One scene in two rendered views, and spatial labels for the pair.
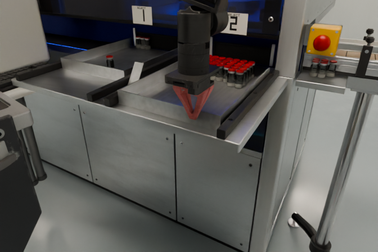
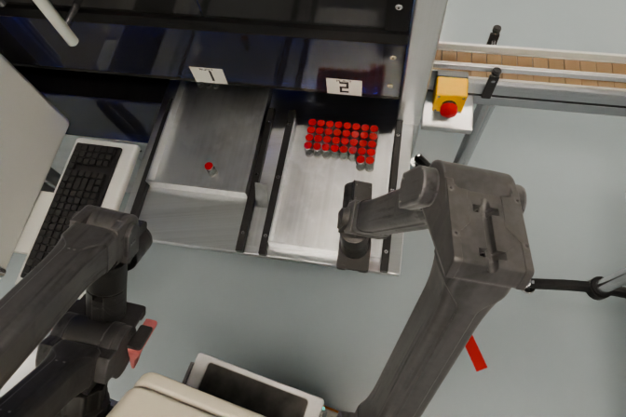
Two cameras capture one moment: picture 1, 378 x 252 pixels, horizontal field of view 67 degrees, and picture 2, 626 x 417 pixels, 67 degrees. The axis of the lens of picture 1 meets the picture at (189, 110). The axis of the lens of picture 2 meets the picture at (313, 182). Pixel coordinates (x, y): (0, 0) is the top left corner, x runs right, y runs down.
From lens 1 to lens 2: 0.83 m
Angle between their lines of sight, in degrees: 39
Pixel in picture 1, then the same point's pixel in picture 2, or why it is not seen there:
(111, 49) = (174, 113)
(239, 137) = (397, 264)
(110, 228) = not seen: hidden behind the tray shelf
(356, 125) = (482, 120)
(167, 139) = not seen: hidden behind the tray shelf
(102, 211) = not seen: hidden behind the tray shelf
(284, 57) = (408, 112)
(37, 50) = (55, 127)
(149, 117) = (311, 260)
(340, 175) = (466, 152)
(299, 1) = (422, 74)
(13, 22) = (17, 125)
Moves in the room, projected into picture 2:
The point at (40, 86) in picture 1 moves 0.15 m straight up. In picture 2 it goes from (166, 240) to (141, 220)
